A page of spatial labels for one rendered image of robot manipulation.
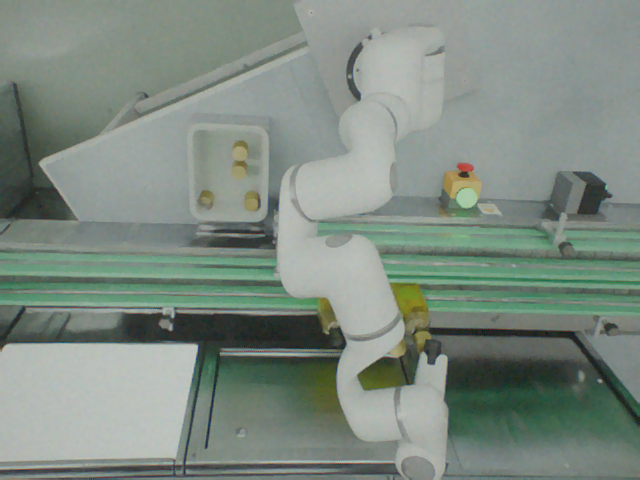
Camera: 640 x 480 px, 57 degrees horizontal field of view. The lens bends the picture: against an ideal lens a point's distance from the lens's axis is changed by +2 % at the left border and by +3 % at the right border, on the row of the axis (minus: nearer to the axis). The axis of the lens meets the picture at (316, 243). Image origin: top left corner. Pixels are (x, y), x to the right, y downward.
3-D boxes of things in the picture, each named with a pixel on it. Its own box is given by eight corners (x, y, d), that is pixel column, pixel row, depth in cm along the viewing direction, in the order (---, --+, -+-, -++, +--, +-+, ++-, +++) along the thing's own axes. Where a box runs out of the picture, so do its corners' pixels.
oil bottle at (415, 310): (385, 286, 138) (403, 341, 119) (388, 265, 135) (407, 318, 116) (408, 286, 138) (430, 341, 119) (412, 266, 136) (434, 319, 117)
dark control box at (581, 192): (548, 199, 144) (564, 214, 137) (557, 169, 141) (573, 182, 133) (581, 200, 145) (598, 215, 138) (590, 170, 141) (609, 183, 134)
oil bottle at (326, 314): (314, 284, 136) (320, 339, 117) (315, 263, 134) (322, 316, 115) (337, 284, 137) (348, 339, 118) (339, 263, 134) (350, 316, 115)
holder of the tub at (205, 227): (197, 223, 141) (193, 237, 134) (193, 112, 128) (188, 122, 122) (267, 225, 143) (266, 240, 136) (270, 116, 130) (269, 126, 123)
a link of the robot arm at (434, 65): (375, 117, 112) (394, 140, 98) (373, 46, 106) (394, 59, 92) (423, 111, 113) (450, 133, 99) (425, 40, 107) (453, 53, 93)
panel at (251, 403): (3, 350, 127) (-88, 483, 97) (1, 339, 126) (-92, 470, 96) (408, 353, 135) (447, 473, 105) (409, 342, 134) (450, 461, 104)
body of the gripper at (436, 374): (444, 441, 98) (446, 398, 108) (451, 393, 93) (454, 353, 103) (399, 432, 99) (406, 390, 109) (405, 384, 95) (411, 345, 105)
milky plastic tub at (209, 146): (195, 204, 138) (190, 220, 131) (191, 112, 128) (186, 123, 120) (267, 207, 140) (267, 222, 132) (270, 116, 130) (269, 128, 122)
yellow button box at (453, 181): (439, 196, 142) (447, 208, 135) (445, 167, 138) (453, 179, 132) (467, 197, 143) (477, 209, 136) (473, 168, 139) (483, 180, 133)
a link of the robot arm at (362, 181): (324, 110, 88) (274, 137, 77) (405, 88, 80) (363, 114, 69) (350, 193, 92) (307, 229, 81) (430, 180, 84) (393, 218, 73)
